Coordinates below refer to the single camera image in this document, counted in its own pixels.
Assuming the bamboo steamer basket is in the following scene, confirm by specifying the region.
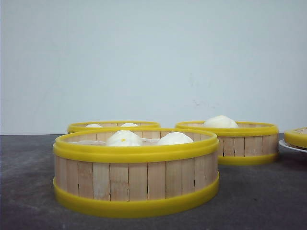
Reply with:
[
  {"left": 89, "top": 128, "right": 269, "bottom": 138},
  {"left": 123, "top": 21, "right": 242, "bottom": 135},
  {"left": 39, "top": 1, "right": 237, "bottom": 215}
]
[
  {"left": 176, "top": 121, "right": 279, "bottom": 165},
  {"left": 53, "top": 127, "right": 219, "bottom": 218}
]

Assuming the woven bamboo steamer lid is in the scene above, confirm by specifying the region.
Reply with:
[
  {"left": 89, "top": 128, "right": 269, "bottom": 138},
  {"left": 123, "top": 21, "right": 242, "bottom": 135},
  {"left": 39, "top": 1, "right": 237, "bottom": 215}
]
[{"left": 284, "top": 127, "right": 307, "bottom": 148}]

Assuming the white steamer liner paper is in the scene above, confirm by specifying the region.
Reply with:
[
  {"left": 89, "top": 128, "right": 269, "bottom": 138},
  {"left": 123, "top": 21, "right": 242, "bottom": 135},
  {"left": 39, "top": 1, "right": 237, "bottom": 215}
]
[{"left": 69, "top": 138, "right": 160, "bottom": 146}]

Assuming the white bun with yellow dot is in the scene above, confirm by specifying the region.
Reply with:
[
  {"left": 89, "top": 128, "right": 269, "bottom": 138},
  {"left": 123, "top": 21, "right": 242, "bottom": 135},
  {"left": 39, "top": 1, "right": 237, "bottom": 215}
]
[{"left": 106, "top": 130, "right": 142, "bottom": 147}]

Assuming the white swirl steamed bun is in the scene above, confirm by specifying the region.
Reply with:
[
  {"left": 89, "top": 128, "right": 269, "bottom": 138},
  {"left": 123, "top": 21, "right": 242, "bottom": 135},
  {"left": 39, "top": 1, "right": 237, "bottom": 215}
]
[{"left": 203, "top": 115, "right": 238, "bottom": 128}]

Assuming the white plate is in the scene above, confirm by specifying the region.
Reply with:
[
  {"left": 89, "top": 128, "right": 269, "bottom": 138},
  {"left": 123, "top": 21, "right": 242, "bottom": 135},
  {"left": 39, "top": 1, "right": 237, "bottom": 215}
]
[{"left": 279, "top": 139, "right": 307, "bottom": 153}]

